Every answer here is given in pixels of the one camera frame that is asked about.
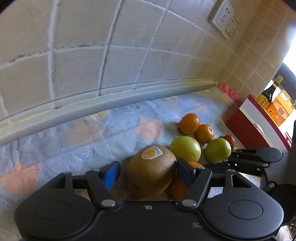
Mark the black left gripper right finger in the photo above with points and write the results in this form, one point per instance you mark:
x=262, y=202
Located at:
x=228, y=205

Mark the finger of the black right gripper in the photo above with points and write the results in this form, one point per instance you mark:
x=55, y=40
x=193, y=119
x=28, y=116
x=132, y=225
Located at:
x=263, y=155
x=247, y=167

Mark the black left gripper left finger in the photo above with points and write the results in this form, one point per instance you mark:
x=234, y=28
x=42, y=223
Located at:
x=66, y=207

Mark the large brown kiwi with sticker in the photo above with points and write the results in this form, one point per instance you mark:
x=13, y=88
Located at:
x=150, y=171

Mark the red white-lined box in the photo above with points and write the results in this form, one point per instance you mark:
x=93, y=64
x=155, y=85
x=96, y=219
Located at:
x=255, y=129

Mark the red strawberry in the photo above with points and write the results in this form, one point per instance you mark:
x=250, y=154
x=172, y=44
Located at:
x=229, y=139

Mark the green apple right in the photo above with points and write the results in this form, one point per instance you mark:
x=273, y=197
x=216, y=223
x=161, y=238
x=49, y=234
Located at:
x=218, y=150

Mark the green apple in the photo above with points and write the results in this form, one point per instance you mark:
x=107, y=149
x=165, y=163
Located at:
x=186, y=148
x=218, y=150

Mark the orange cooking oil jug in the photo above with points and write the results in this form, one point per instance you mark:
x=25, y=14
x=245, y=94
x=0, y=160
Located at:
x=280, y=108

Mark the dark soy sauce bottle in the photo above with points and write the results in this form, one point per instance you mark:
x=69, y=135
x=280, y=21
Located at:
x=266, y=96

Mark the pink cloth in corner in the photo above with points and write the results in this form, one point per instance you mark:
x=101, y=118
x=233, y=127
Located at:
x=231, y=94

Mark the mandarin back middle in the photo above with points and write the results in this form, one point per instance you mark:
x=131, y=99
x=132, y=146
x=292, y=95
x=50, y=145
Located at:
x=204, y=133

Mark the mandarin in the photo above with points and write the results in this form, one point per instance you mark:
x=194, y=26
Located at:
x=204, y=133
x=189, y=123

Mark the large orange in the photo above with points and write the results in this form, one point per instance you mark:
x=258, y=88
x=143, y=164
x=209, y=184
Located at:
x=179, y=185

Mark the green apple left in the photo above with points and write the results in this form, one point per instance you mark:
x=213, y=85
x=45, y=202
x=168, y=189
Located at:
x=186, y=148

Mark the blue floral table cloth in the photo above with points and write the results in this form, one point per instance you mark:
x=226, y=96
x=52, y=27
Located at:
x=94, y=141

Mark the mandarin back top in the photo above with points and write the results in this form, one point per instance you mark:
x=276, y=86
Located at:
x=189, y=123

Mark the black window frame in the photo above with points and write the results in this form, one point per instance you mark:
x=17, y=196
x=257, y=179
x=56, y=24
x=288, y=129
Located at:
x=289, y=80

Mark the white double wall socket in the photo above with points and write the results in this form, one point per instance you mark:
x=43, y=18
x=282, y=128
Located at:
x=223, y=18

